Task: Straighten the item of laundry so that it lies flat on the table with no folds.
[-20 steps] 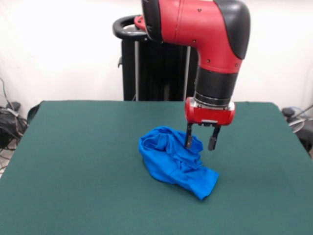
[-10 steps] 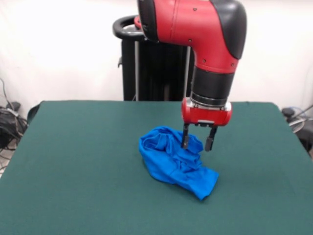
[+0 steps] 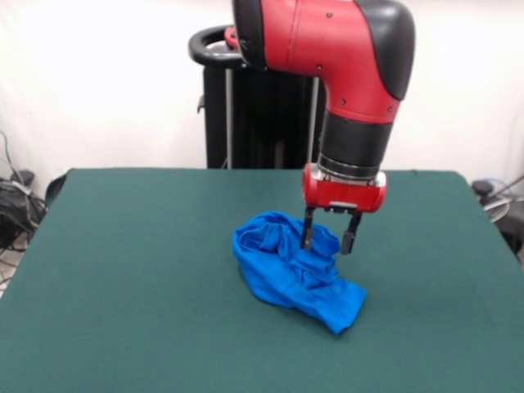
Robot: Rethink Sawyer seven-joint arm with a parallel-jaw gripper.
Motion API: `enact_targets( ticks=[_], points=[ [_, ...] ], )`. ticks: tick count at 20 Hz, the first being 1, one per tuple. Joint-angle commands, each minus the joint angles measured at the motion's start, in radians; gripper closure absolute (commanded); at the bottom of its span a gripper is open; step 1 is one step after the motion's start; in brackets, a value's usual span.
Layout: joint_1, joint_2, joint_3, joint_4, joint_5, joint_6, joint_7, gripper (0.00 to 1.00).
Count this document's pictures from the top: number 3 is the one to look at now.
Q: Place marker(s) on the blue printed t-shirt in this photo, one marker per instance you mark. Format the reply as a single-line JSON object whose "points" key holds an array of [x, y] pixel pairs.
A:
{"points": [[294, 286]]}

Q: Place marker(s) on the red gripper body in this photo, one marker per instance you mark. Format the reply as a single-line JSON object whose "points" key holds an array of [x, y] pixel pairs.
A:
{"points": [[344, 196]]}

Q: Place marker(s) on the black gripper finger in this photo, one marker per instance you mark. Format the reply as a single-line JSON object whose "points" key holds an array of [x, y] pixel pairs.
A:
{"points": [[350, 239], [308, 233]]}

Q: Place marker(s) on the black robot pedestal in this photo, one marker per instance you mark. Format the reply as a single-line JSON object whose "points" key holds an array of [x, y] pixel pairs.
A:
{"points": [[262, 123]]}

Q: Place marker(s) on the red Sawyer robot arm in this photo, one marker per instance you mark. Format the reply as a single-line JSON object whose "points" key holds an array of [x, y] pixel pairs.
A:
{"points": [[335, 53]]}

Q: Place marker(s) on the dark green table cloth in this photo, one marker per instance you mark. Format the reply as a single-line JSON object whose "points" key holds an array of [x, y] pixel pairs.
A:
{"points": [[123, 327]]}

